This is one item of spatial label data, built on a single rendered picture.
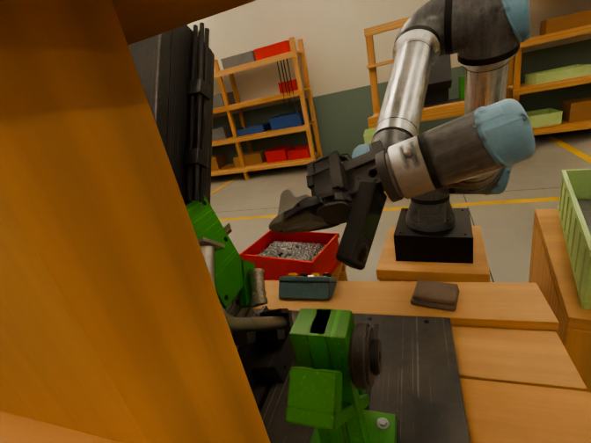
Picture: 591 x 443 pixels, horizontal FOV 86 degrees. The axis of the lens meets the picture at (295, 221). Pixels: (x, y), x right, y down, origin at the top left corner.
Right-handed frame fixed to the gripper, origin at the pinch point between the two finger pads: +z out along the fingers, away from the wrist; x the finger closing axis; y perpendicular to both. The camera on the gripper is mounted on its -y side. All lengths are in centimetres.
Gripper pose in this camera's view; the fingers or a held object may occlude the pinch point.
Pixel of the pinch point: (276, 229)
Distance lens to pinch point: 52.0
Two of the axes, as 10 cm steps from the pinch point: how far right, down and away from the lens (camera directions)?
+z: -8.3, 3.0, 4.7
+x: -5.4, -3.1, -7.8
